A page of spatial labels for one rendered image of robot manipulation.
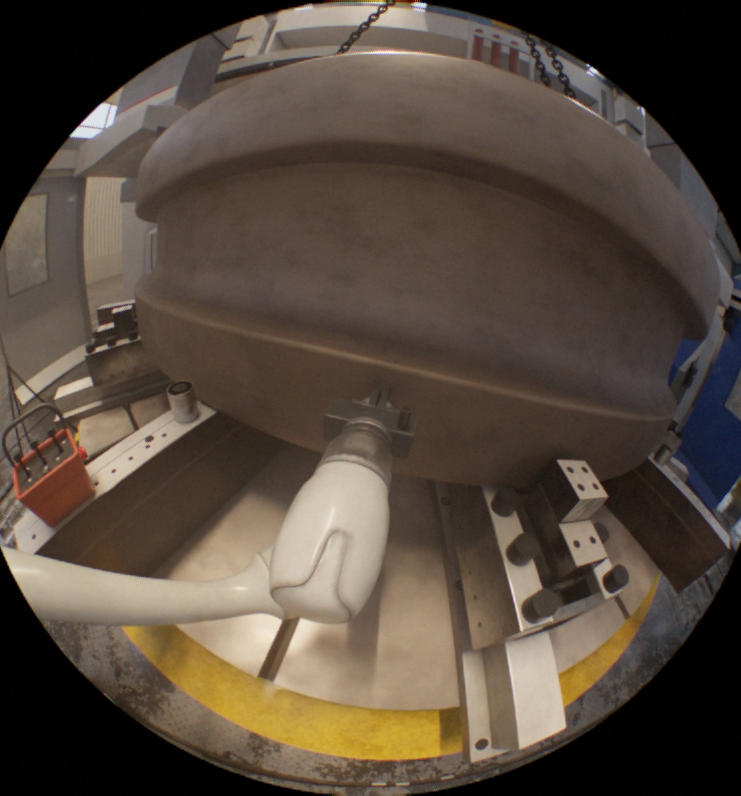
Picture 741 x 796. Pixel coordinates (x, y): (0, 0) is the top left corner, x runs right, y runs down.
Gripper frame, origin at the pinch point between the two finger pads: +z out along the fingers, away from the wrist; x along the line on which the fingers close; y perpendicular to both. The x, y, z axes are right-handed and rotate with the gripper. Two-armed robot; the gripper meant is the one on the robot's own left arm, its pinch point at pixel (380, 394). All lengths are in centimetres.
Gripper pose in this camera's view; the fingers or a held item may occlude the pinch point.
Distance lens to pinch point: 49.9
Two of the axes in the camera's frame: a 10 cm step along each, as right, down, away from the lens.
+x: -9.7, -2.2, 0.8
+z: 1.9, -4.9, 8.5
